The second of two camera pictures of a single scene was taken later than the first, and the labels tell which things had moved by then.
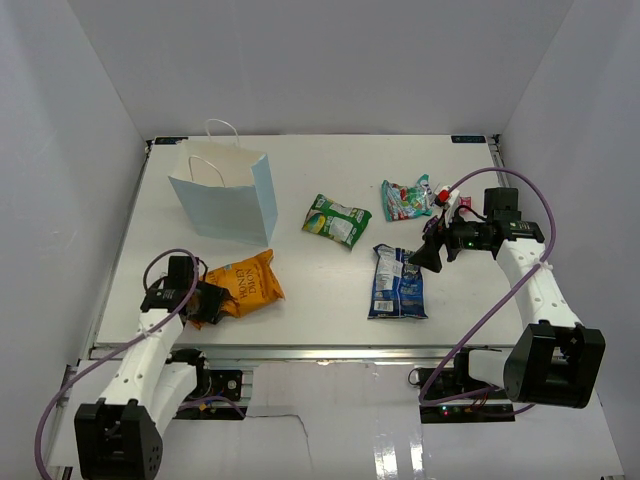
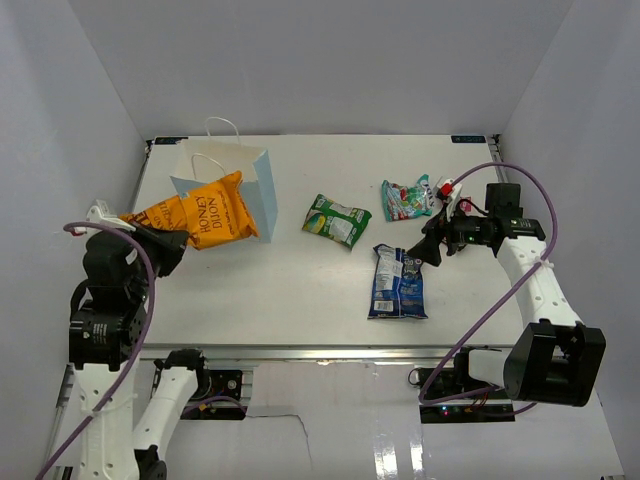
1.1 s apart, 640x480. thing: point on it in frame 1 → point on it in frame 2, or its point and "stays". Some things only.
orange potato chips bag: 247,285 → 214,214
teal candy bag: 405,202 stays
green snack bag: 336,221 stays
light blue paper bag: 225,187 stays
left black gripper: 215,296 → 172,243
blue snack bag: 397,286 stays
